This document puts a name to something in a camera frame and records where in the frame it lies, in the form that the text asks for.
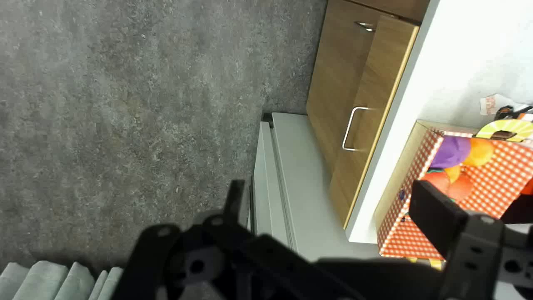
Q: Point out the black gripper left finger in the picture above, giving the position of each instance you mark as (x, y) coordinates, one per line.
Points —
(222, 260)

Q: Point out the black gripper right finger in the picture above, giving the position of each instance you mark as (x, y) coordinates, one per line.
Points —
(472, 250)

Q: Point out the orange toy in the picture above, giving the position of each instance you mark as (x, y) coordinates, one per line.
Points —
(459, 185)

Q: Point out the red checkered box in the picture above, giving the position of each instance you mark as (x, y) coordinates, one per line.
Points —
(500, 171)

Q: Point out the purple toy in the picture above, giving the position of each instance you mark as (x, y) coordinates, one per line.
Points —
(450, 150)

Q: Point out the grey metal platform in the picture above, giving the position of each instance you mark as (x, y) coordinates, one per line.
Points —
(300, 188)

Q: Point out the grey pleated curtain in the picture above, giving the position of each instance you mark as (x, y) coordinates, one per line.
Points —
(44, 280)

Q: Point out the wooden lower cabinet door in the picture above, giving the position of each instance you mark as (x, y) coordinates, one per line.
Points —
(334, 83)

